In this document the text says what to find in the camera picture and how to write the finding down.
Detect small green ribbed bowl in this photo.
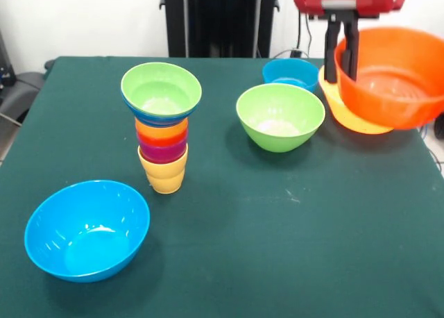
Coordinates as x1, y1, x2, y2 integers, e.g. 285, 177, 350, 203
120, 62, 203, 117

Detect black hanging cable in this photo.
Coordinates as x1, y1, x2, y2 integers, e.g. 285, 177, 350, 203
293, 12, 314, 58

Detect small light blue bowl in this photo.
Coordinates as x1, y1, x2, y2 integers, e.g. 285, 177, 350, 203
262, 58, 320, 93

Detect dark green tablecloth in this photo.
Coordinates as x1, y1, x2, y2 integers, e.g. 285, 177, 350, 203
0, 56, 444, 318

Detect yellow ribbed plastic cup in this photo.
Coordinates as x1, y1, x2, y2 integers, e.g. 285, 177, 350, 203
137, 144, 190, 195

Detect red plastic bowl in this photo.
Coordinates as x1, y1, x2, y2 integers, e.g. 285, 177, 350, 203
334, 26, 444, 131

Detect dark blue bowl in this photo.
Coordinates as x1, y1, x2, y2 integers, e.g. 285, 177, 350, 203
121, 94, 201, 129

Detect dark grey pedestal leg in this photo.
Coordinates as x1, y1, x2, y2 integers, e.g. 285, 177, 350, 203
0, 71, 46, 125

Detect orange ribbed plastic cup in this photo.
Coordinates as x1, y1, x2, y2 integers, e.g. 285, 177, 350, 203
135, 118, 190, 141

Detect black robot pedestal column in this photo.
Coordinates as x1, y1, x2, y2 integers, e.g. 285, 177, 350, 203
159, 0, 280, 58

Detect purple plastic cup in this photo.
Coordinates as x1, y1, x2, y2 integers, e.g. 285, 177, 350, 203
138, 141, 189, 165

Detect large yellow bowl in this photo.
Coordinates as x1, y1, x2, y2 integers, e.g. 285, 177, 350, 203
318, 65, 395, 135

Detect large green bowl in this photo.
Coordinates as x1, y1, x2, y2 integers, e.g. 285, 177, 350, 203
236, 83, 326, 153

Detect large light blue bowl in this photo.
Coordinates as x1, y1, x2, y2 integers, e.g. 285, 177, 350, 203
24, 179, 151, 283

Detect red plastic cup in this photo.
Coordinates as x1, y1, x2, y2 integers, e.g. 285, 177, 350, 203
136, 129, 189, 149

